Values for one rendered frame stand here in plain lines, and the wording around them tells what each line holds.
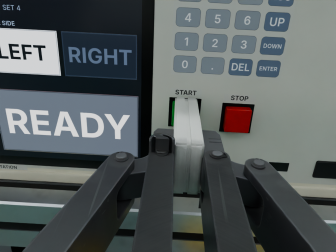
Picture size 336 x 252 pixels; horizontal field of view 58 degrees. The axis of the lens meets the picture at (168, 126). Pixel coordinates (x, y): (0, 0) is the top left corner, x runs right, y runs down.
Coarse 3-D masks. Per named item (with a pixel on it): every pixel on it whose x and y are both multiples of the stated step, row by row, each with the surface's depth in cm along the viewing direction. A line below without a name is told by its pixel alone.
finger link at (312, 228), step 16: (256, 160) 14; (256, 176) 13; (272, 176) 13; (272, 192) 12; (288, 192) 12; (256, 208) 14; (272, 208) 11; (288, 208) 11; (304, 208) 11; (256, 224) 13; (272, 224) 12; (288, 224) 10; (304, 224) 10; (320, 224) 10; (272, 240) 12; (288, 240) 11; (304, 240) 10; (320, 240) 10
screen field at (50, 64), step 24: (0, 48) 20; (24, 48) 20; (48, 48) 20; (72, 48) 20; (96, 48) 20; (120, 48) 20; (24, 72) 21; (48, 72) 21; (72, 72) 21; (96, 72) 21; (120, 72) 21
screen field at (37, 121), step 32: (0, 96) 22; (32, 96) 22; (64, 96) 22; (96, 96) 22; (128, 96) 22; (0, 128) 23; (32, 128) 23; (64, 128) 23; (96, 128) 23; (128, 128) 23
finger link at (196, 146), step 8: (192, 104) 20; (192, 112) 18; (192, 120) 17; (192, 128) 16; (200, 128) 16; (192, 136) 15; (200, 136) 15; (192, 144) 15; (200, 144) 15; (192, 152) 15; (200, 152) 15; (192, 160) 15; (200, 160) 15; (192, 168) 15; (200, 168) 15; (192, 176) 15; (192, 184) 16; (192, 192) 16
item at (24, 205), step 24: (0, 192) 23; (24, 192) 23; (48, 192) 24; (72, 192) 24; (0, 216) 23; (24, 216) 23; (48, 216) 23; (192, 216) 22; (0, 240) 24; (24, 240) 24; (120, 240) 23; (192, 240) 23
